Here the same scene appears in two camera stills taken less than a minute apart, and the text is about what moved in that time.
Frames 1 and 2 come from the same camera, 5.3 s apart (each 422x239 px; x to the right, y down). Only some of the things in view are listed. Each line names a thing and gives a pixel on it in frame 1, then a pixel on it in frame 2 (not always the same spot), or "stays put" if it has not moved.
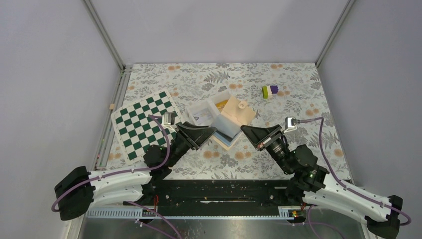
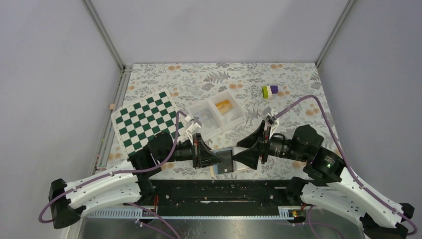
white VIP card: (202, 116) stays put
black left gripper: (198, 135) to (202, 154)
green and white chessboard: (136, 131) stays put
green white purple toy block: (268, 90) stays put
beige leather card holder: (241, 111) to (237, 166)
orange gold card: (220, 105) stays put
